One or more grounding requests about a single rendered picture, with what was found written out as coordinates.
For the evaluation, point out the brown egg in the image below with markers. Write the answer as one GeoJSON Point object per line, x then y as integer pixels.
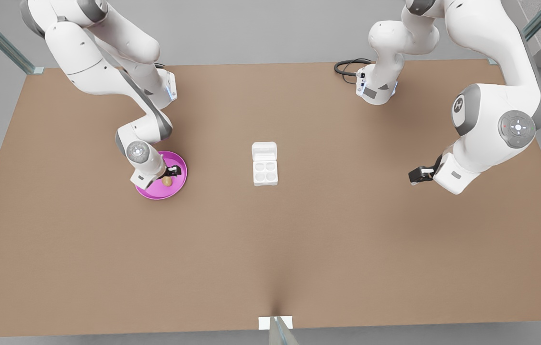
{"type": "Point", "coordinates": [166, 181]}

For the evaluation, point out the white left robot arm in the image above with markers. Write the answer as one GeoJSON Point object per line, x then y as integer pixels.
{"type": "Point", "coordinates": [490, 115]}

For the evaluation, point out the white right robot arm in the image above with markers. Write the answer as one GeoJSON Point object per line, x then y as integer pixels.
{"type": "Point", "coordinates": [107, 57]}

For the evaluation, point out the white egg box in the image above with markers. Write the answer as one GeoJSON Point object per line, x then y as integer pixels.
{"type": "Point", "coordinates": [265, 173]}

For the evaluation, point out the magenta round plate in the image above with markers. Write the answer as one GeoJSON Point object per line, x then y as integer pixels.
{"type": "Point", "coordinates": [177, 184]}

